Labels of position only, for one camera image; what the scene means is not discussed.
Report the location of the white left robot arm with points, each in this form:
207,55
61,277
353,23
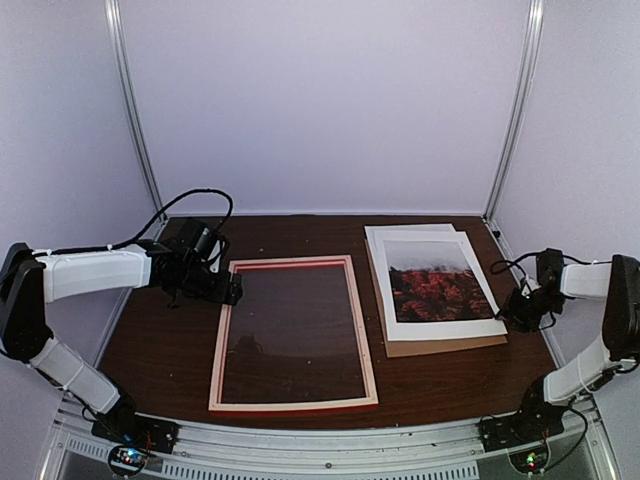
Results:
187,263

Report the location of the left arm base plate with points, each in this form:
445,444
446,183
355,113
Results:
142,432

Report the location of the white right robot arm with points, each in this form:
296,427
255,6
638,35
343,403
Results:
604,291

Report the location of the pink wooden picture frame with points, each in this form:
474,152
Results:
370,400

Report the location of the red landscape photo print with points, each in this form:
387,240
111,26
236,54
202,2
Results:
433,287

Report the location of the brown backing board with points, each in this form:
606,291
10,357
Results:
399,349

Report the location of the left aluminium corner post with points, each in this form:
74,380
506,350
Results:
116,32

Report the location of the right aluminium corner post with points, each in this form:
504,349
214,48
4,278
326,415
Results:
525,79

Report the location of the aluminium front rail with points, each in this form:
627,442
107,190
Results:
451,450

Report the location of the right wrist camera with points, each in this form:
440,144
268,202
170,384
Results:
527,286

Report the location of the aluminium corner post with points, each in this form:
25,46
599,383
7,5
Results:
525,79
116,32

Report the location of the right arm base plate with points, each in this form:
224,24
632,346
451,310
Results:
508,432

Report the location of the clear acrylic sheet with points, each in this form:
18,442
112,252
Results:
292,339

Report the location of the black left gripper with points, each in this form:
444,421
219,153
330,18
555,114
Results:
225,291

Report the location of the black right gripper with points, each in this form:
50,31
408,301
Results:
510,311

